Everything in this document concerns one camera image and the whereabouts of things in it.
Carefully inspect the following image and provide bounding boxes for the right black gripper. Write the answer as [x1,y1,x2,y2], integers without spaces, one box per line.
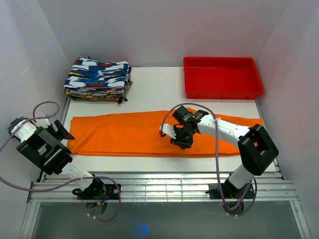
[170,127,195,150]

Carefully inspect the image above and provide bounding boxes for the orange trousers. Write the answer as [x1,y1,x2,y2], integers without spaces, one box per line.
[67,107,264,158]

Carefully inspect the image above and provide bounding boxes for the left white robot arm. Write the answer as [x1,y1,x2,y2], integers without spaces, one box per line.
[8,117,106,200]

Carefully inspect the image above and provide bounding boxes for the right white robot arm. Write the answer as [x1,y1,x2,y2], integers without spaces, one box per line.
[160,104,279,198]

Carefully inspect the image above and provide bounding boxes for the blue patterned folded trousers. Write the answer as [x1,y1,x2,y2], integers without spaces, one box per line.
[64,57,132,91]

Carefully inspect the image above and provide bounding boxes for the stack of folded clothes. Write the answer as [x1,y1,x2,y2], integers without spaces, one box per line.
[64,80,133,104]

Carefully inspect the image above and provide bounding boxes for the red plastic tray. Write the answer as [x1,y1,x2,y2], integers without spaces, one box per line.
[183,56,264,100]

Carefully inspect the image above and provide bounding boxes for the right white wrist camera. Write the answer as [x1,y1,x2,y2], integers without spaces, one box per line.
[159,123,176,139]

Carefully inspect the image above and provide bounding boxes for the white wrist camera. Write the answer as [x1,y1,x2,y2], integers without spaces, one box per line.
[159,123,176,139]
[34,115,51,129]

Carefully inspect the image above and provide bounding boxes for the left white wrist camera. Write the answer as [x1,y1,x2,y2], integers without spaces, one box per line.
[34,115,51,129]

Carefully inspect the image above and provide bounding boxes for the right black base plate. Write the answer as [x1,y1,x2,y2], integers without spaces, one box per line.
[206,183,255,199]

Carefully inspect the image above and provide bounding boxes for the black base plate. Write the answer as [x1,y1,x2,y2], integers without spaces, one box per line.
[72,184,122,200]
[206,183,255,199]

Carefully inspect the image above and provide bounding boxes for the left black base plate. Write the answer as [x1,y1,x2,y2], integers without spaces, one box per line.
[72,184,122,200]

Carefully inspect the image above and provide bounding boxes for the aluminium frame rails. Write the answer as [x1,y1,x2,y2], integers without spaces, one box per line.
[21,97,311,239]

